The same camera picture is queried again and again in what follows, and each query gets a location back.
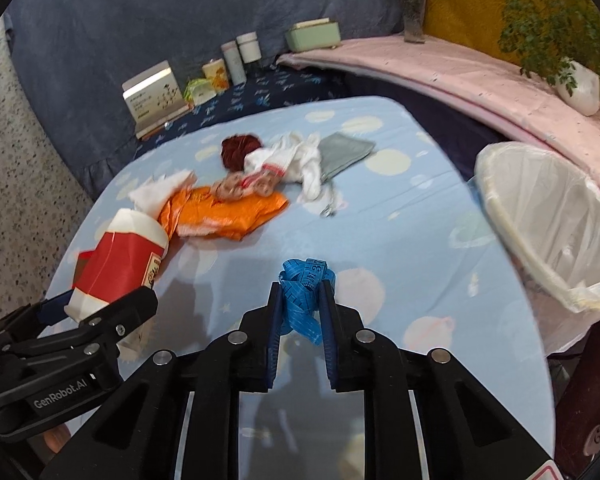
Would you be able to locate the grey drawstring pouch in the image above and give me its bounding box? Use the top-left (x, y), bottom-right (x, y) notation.
top-left (307, 132), bottom-right (377, 218)

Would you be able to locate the green leafy plant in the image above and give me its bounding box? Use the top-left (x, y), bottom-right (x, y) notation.
top-left (455, 0), bottom-right (600, 92)

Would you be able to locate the dark red scrunchie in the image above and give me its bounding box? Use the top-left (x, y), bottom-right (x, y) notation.
top-left (221, 133), bottom-right (264, 172)

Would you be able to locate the green tissue box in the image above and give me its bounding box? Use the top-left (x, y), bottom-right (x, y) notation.
top-left (286, 19), bottom-right (342, 52)

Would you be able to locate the mustard yellow cloth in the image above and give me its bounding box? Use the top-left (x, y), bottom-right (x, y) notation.
top-left (424, 0), bottom-right (600, 111)

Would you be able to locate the pink patterned snack wrapper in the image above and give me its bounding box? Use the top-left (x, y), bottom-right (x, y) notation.
top-left (214, 167), bottom-right (286, 202)

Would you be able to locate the cream trash bin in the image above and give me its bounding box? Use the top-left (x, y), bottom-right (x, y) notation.
top-left (474, 141), bottom-right (600, 313)

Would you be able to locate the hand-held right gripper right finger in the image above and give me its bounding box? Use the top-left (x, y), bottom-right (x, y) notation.
top-left (316, 280), bottom-right (556, 480)

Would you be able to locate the small orange-print box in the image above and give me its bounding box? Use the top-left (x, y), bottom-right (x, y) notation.
top-left (202, 60), bottom-right (230, 95)

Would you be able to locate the grey-blue fabric backdrop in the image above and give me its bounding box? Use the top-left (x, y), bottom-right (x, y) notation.
top-left (5, 0), bottom-right (406, 201)

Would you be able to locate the orange plastic wrapper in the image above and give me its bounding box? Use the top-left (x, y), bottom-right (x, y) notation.
top-left (156, 186), bottom-right (289, 242)

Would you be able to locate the small green pack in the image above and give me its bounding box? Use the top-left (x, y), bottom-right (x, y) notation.
top-left (184, 78), bottom-right (216, 107)

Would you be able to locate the dark purple cloth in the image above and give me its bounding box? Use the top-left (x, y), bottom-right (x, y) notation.
top-left (344, 72), bottom-right (508, 181)

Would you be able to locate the pink cloth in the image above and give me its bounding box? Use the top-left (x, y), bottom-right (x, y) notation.
top-left (277, 35), bottom-right (600, 213)

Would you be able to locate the red and white paper cup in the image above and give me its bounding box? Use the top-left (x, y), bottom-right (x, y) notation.
top-left (69, 208), bottom-right (170, 322)

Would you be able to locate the white open gift box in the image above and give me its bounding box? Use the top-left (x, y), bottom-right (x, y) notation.
top-left (122, 61), bottom-right (191, 139)

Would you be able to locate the white ceramic plant pot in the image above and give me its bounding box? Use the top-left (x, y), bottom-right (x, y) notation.
top-left (555, 59), bottom-right (600, 117)

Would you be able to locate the glass vase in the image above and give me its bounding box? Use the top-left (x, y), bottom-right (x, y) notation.
top-left (402, 0), bottom-right (427, 44)

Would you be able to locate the light blue planet-print cloth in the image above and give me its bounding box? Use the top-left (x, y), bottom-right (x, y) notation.
top-left (40, 95), bottom-right (556, 480)

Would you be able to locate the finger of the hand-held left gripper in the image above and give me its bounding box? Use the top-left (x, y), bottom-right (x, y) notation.
top-left (7, 287), bottom-right (159, 388)
top-left (0, 300), bottom-right (77, 361)

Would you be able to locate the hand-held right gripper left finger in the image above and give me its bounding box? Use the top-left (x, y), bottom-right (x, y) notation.
top-left (40, 281), bottom-right (286, 480)

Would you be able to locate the white tissue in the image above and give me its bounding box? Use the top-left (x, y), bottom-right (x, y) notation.
top-left (128, 169), bottom-right (196, 211)

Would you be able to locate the navy floral cloth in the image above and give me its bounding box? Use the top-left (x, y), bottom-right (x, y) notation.
top-left (135, 66), bottom-right (351, 147)

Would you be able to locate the white lined waste bin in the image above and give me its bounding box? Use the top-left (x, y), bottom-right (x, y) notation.
top-left (474, 141), bottom-right (600, 356)

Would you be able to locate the white cylindrical jar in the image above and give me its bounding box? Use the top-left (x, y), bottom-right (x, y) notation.
top-left (236, 32), bottom-right (261, 65)

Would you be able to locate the white tube bottle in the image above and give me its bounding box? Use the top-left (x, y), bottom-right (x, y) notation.
top-left (221, 41), bottom-right (248, 86)

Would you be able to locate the white wrapper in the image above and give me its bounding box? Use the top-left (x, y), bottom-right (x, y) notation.
top-left (244, 131), bottom-right (327, 202)

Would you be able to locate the blue measuring tape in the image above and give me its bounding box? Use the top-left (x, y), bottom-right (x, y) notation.
top-left (279, 258), bottom-right (337, 346)

